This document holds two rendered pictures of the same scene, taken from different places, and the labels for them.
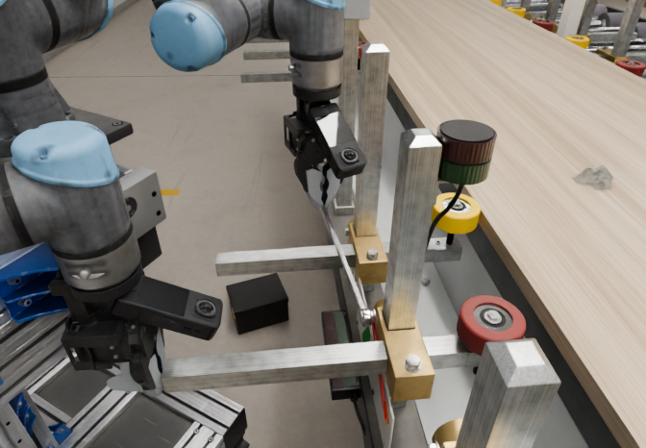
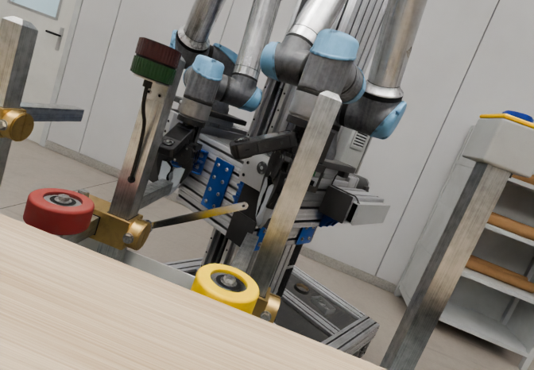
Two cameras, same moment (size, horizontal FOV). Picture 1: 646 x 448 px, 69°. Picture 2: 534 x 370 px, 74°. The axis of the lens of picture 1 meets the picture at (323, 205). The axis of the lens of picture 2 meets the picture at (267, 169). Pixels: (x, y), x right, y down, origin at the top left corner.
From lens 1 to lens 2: 98 cm
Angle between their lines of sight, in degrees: 92
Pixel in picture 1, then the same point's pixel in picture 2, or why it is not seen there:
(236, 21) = (289, 58)
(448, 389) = not seen: outside the picture
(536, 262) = (78, 261)
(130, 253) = (186, 105)
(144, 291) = (181, 129)
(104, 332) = not seen: hidden behind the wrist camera
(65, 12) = (354, 105)
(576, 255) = (40, 296)
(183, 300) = (175, 137)
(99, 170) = (197, 65)
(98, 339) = not seen: hidden behind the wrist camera
